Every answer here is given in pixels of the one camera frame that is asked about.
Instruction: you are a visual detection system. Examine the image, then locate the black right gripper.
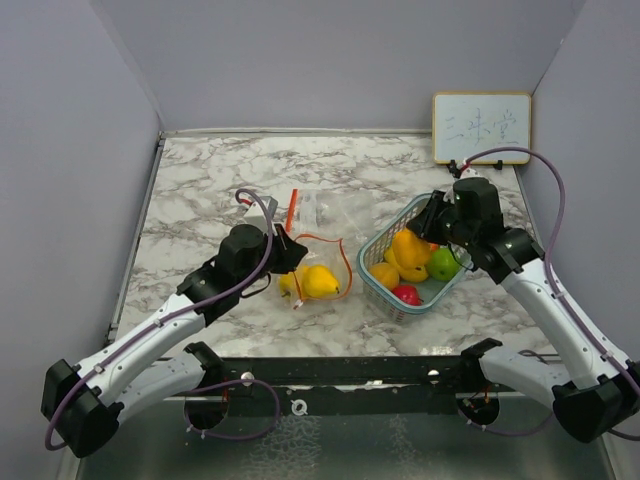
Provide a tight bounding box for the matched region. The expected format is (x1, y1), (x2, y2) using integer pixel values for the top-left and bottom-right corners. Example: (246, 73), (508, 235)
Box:
(408, 190), (476, 250)

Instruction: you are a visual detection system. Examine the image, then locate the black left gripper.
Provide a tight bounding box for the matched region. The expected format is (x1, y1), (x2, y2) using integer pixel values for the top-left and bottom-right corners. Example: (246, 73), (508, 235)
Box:
(238, 223), (308, 292)

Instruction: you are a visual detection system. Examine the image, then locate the yellow toy bell pepper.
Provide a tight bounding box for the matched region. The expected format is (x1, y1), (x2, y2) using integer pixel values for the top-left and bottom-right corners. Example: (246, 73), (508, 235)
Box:
(384, 229), (432, 283)

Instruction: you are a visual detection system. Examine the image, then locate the yellow toy apple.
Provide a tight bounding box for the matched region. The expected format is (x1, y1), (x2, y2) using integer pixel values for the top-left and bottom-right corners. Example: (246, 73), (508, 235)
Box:
(278, 265), (309, 299)

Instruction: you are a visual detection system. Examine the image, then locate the yellow toy lemon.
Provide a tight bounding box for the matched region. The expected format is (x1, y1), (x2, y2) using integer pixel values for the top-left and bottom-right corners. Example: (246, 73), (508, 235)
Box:
(302, 265), (341, 299)

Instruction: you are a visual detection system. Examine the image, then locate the clear orange-zip bag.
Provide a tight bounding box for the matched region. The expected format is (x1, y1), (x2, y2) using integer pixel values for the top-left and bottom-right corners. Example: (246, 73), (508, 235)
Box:
(283, 188), (374, 309)

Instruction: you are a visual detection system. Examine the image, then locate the orange-yellow toy bell pepper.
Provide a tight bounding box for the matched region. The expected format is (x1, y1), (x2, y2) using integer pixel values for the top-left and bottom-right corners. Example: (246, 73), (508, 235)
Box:
(369, 262), (400, 291)

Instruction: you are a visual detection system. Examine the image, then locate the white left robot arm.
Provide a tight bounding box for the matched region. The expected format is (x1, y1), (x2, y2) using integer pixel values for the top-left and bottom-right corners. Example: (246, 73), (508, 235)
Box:
(41, 224), (308, 458)

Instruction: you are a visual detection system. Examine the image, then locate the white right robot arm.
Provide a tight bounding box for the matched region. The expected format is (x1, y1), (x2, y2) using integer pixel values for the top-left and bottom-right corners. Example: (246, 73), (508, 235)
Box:
(407, 177), (639, 443)

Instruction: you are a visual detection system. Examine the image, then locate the green toy apple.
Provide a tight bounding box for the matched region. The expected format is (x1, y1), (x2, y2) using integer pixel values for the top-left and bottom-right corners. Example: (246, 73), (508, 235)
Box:
(426, 248), (461, 282)

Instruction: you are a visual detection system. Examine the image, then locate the pale green plastic basket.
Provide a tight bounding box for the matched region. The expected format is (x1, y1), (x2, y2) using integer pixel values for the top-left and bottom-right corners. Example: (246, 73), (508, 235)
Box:
(355, 192), (474, 324)

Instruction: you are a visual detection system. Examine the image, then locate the red toy fruit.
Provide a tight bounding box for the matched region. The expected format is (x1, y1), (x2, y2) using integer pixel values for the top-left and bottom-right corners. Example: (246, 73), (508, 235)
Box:
(392, 284), (423, 306)

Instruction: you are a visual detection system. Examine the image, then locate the small framed whiteboard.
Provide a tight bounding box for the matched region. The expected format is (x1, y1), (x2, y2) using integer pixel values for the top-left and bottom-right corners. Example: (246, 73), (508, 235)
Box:
(432, 92), (532, 165)

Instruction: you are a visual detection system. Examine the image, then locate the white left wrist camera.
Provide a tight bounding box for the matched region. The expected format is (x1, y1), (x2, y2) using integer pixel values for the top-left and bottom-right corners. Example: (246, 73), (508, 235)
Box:
(241, 196), (278, 233)

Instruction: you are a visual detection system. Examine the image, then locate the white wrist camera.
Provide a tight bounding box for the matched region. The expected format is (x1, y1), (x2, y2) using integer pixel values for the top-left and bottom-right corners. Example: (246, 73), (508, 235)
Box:
(241, 196), (278, 233)
(447, 160), (481, 180)

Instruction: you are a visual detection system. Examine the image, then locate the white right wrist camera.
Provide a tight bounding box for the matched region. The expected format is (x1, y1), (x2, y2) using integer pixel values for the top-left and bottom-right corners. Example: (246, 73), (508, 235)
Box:
(447, 160), (481, 180)

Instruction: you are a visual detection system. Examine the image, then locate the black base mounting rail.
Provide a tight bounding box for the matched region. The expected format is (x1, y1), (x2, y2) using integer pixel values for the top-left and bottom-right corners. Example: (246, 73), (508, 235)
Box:
(99, 319), (526, 436)

